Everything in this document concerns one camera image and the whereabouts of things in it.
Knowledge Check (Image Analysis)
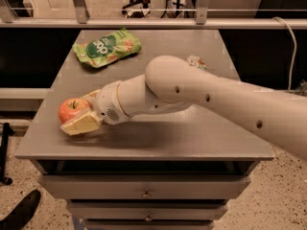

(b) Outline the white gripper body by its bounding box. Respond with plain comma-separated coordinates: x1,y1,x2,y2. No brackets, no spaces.
95,81,130,125

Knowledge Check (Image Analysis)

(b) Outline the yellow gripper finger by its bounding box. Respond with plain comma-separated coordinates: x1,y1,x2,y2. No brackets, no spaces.
82,89,100,104
60,108,103,136

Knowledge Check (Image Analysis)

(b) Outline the red apple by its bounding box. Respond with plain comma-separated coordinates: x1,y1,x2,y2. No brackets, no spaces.
59,98,91,124

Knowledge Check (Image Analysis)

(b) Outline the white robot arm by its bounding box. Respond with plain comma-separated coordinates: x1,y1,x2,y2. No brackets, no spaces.
59,56,307,159

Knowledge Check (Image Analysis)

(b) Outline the green snack bag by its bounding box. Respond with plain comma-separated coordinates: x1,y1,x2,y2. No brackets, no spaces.
73,28,142,68

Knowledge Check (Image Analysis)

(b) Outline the metal railing beam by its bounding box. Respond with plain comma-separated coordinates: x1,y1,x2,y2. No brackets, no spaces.
0,17,307,30

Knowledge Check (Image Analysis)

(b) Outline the grey drawer cabinet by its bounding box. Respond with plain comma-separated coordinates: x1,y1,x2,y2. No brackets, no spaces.
15,30,273,230

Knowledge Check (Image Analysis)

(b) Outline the silver soda can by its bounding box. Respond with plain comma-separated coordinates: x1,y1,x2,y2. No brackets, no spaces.
186,55,207,71

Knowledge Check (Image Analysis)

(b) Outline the black stand left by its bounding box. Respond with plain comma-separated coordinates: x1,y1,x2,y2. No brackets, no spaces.
0,123,14,185

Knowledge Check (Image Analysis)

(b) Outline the black office chair base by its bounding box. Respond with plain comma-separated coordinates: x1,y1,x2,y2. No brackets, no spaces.
120,0,152,16

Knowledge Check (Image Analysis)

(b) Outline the black shoe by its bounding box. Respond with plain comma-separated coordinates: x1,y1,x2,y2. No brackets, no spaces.
0,190,41,230

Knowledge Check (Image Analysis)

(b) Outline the white cable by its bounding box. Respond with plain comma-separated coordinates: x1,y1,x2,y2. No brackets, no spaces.
272,16,298,92

